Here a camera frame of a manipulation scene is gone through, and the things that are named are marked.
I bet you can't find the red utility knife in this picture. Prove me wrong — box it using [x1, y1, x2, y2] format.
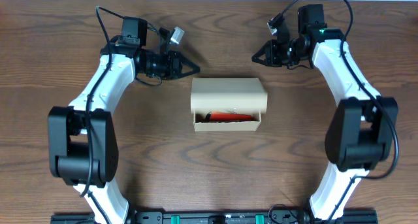
[205, 112, 253, 122]

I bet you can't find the cardboard box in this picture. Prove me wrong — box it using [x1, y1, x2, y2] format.
[190, 78, 268, 132]

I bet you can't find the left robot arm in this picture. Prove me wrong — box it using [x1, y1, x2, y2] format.
[48, 16, 200, 223]

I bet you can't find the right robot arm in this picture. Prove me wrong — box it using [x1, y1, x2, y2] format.
[252, 4, 399, 223]

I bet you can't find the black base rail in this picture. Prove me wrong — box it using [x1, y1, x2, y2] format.
[50, 209, 379, 224]

